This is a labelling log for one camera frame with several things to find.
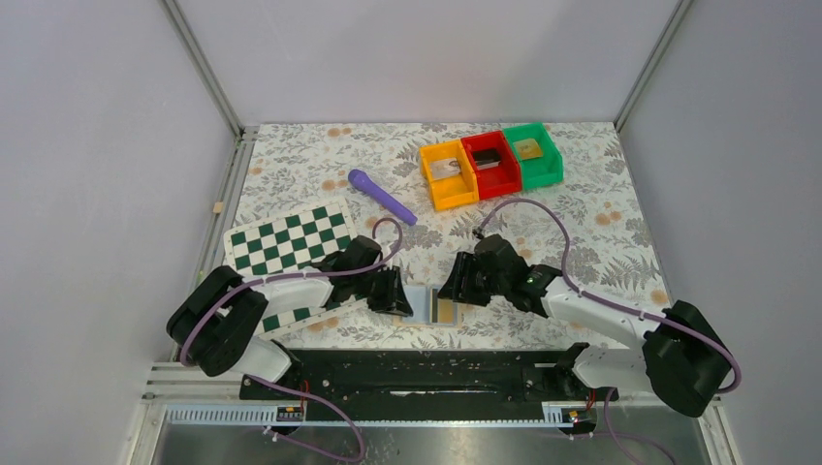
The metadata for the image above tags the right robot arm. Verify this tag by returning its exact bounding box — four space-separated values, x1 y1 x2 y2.
437 234 732 418

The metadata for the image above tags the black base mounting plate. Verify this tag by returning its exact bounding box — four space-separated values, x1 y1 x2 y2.
239 349 608 413

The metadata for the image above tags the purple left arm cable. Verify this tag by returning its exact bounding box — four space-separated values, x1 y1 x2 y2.
179 216 404 465

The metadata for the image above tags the purple toy microphone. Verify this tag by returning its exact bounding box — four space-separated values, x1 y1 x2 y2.
348 169 418 226

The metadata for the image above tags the green plastic bin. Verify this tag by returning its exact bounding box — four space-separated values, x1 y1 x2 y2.
502 122 564 190

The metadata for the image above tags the floral patterned table mat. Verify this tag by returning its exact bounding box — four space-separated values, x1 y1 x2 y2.
227 122 669 310

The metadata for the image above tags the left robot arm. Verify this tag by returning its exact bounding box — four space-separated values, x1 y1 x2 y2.
166 235 413 382

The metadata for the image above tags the gold striped credit card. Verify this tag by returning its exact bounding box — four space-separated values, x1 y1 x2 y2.
514 138 544 161

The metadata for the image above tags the green white chessboard mat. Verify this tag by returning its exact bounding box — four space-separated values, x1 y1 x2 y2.
223 197 366 336

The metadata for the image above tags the silver card in yellow bin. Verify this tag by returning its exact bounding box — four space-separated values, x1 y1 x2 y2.
428 158 461 181

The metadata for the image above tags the yellow plastic bin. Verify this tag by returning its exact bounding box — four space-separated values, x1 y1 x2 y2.
420 139 479 211

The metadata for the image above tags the black card in red bin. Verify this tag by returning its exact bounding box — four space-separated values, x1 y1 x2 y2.
472 148 502 170

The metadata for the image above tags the white slotted cable duct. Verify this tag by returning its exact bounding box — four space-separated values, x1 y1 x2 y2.
166 402 579 428

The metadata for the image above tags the red plastic bin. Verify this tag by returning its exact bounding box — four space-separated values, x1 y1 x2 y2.
460 131 522 201

